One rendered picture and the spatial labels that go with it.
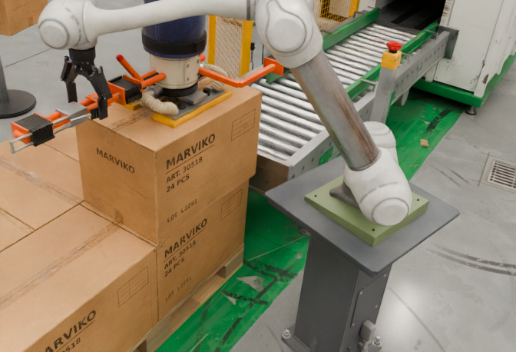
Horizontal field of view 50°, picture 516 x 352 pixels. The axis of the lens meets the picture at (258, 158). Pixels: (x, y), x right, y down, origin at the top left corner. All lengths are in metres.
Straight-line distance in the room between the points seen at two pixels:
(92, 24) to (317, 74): 0.58
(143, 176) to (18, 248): 0.51
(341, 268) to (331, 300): 0.17
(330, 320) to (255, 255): 0.73
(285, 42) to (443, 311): 1.76
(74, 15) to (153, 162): 0.59
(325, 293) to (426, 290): 0.81
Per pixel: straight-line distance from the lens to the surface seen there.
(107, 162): 2.03
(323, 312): 2.24
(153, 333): 2.33
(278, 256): 2.83
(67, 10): 1.47
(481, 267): 3.10
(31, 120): 1.71
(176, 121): 1.93
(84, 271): 1.98
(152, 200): 1.93
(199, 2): 1.57
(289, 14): 1.35
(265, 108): 2.96
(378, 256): 1.79
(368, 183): 1.62
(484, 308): 2.89
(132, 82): 1.91
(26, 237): 2.16
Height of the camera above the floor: 1.91
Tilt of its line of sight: 33 degrees down
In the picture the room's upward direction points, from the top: 5 degrees clockwise
